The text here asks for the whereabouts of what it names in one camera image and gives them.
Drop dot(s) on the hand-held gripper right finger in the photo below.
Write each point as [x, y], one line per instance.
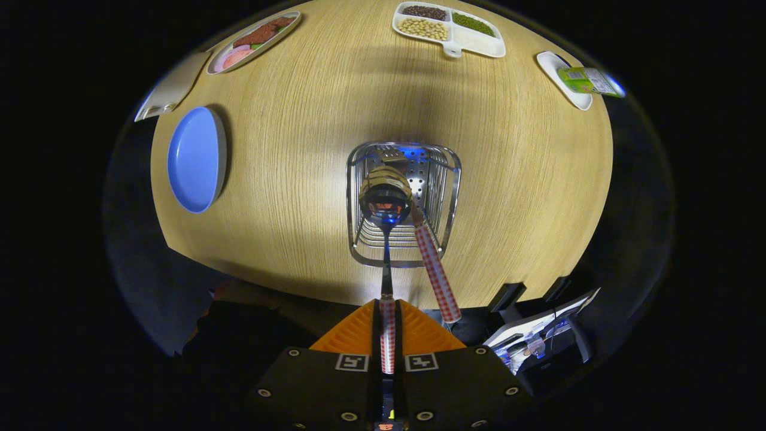
[399, 335]

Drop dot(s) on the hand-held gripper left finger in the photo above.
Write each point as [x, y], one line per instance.
[376, 335]

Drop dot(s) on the black table clamp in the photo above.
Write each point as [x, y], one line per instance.
[507, 296]
[556, 289]

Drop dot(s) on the blue plate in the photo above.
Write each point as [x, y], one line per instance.
[194, 158]

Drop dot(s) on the white divided dish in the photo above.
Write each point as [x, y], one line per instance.
[482, 43]

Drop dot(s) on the small white dish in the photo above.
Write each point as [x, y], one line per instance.
[550, 67]

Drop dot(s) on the pile of yellow soybeans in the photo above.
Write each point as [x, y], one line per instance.
[423, 28]

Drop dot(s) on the pink ham slices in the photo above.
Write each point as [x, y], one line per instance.
[236, 58]

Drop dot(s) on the oval plate with food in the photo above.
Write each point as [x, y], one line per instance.
[254, 45]

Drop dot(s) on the green drink carton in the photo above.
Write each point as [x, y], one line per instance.
[589, 81]

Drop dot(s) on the pile of green beans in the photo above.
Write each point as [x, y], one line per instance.
[473, 24]

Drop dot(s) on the white tray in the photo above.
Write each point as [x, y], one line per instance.
[173, 87]

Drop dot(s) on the brown sausage slices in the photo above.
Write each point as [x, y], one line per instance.
[260, 34]

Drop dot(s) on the pile of red beans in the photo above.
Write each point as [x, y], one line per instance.
[425, 12]

